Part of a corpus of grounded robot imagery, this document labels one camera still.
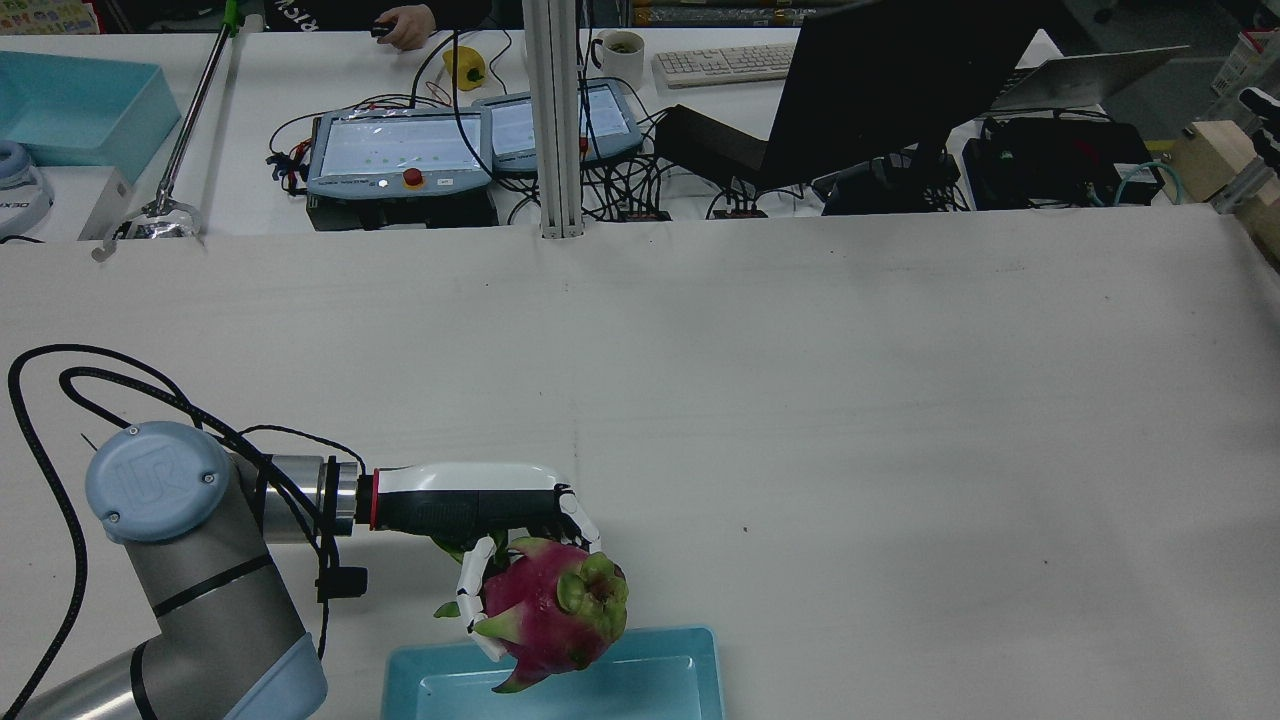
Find wooden block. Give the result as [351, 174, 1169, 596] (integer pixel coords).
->
[1170, 120, 1280, 266]

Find aluminium profile post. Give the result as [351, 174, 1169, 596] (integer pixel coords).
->
[520, 0, 584, 239]

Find light blue deep bin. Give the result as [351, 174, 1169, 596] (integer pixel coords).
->
[0, 50, 183, 186]

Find pink dragon fruit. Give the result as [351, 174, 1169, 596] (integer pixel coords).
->
[432, 535, 631, 694]

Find white keyboard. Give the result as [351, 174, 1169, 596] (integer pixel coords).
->
[652, 43, 798, 89]

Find silver laptop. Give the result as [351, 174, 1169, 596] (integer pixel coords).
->
[990, 45, 1191, 111]

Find black monitor on stand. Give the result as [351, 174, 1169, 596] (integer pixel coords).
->
[760, 0, 1046, 216]

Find yellow bell pepper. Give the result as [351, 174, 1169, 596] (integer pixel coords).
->
[443, 45, 488, 91]

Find metal reacher grabber green handle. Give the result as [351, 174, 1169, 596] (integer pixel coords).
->
[92, 0, 246, 263]

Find teach pendant with red button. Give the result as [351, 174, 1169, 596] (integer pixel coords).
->
[305, 105, 496, 199]

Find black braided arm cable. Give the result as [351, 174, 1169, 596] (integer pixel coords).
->
[5, 344, 366, 720]

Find left robot hand white grey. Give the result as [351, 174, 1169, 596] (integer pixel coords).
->
[370, 462, 604, 661]

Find red and blue wire bundle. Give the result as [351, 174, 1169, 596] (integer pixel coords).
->
[265, 138, 313, 196]

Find colourful printed box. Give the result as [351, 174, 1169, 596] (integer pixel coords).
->
[0, 0, 101, 36]

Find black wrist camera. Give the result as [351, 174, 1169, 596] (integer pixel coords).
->
[316, 565, 369, 604]

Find black equipment box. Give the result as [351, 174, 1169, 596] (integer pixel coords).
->
[963, 117, 1166, 211]

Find teach pendant blue grey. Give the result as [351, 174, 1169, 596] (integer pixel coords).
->
[472, 78, 644, 179]

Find light blue shallow tray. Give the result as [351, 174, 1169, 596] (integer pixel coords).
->
[380, 627, 726, 720]

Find green network cable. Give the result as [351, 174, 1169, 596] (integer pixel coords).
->
[1113, 160, 1188, 208]

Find black flat power adapter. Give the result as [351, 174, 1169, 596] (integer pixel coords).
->
[655, 105, 771, 186]

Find white mug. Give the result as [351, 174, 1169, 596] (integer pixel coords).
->
[590, 30, 647, 93]

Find black cable tangle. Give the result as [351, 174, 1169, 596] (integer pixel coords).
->
[580, 150, 771, 223]

